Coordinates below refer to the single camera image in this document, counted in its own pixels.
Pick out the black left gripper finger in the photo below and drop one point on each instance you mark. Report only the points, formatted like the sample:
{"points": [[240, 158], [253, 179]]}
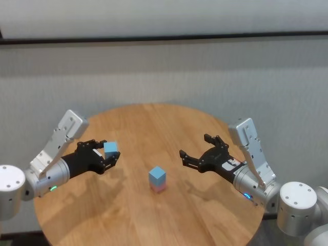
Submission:
{"points": [[93, 143], [111, 160]]}

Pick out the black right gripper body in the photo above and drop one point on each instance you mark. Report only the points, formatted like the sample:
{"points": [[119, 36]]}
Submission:
{"points": [[217, 160]]}

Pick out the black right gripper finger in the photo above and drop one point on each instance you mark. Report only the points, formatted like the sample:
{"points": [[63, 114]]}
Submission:
{"points": [[216, 141], [189, 160]]}

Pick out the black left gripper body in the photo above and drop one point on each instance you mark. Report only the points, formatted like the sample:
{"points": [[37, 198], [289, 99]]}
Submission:
{"points": [[82, 162]]}

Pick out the blue cube block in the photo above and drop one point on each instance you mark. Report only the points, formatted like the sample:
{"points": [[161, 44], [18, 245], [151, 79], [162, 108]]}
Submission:
{"points": [[157, 175], [111, 150]]}

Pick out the pink cube block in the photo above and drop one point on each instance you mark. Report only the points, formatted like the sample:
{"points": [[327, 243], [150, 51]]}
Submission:
{"points": [[159, 188]]}

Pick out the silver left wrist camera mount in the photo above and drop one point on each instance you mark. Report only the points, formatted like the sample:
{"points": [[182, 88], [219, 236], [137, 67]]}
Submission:
{"points": [[61, 141]]}

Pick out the black wall baseboard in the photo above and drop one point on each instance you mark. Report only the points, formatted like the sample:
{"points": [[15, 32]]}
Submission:
{"points": [[20, 235], [270, 216]]}

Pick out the black wall rail strip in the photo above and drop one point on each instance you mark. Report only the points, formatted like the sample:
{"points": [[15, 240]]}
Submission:
{"points": [[164, 38]]}

